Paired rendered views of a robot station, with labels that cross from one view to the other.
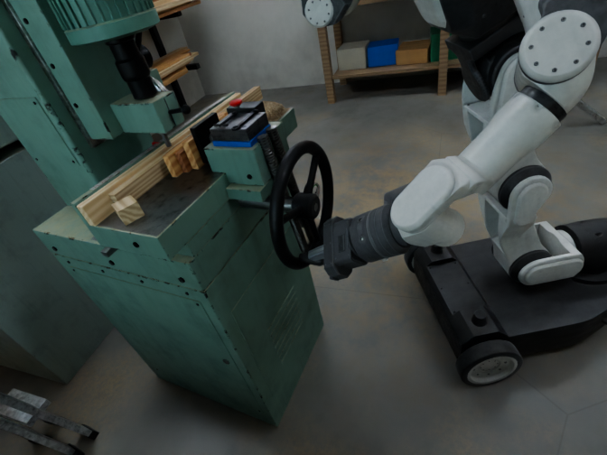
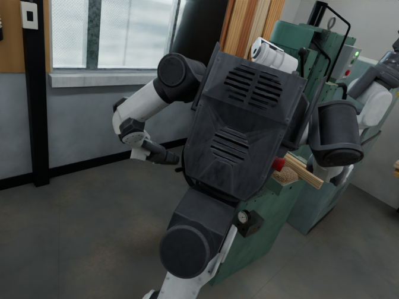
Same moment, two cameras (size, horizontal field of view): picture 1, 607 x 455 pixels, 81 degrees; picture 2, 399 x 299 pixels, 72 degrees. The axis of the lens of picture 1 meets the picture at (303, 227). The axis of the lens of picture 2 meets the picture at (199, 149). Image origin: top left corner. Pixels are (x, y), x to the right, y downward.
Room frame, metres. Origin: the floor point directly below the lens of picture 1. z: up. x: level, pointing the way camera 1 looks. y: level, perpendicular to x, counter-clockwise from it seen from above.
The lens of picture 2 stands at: (0.88, -1.13, 1.51)
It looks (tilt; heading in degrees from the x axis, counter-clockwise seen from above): 29 degrees down; 102
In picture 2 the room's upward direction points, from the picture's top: 15 degrees clockwise
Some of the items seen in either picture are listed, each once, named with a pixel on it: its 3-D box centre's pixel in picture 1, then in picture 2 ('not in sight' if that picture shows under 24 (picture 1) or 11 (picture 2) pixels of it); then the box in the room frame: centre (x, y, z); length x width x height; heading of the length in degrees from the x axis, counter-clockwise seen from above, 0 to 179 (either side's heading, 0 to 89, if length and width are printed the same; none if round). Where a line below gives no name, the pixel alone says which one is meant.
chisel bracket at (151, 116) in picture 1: (149, 115); not in sight; (0.86, 0.29, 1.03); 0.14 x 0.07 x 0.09; 57
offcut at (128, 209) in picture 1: (127, 209); not in sight; (0.64, 0.34, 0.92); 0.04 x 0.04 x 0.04; 33
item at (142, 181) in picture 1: (202, 135); (268, 149); (0.95, 0.21, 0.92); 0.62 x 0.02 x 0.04; 147
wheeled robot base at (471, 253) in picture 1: (520, 272); not in sight; (0.82, -0.74, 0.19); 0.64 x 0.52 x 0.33; 87
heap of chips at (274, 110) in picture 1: (261, 108); (285, 172); (1.05, 0.04, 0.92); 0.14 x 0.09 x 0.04; 57
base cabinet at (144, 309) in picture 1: (213, 296); (236, 209); (0.91, 0.37, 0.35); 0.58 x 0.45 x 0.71; 57
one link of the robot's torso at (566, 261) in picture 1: (535, 253); not in sight; (0.82, -0.77, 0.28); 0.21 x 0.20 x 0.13; 87
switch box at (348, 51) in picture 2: not in sight; (344, 62); (1.14, 0.46, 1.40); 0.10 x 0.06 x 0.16; 57
